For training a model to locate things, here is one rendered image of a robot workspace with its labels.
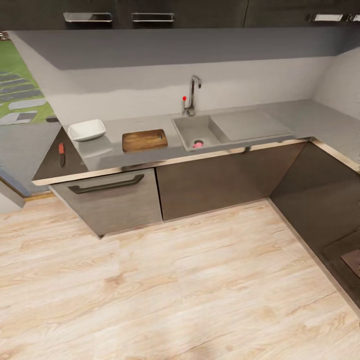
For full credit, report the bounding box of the cutting board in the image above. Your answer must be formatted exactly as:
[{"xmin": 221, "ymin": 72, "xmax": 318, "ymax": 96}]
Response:
[{"xmin": 121, "ymin": 129, "xmax": 168, "ymax": 152}]

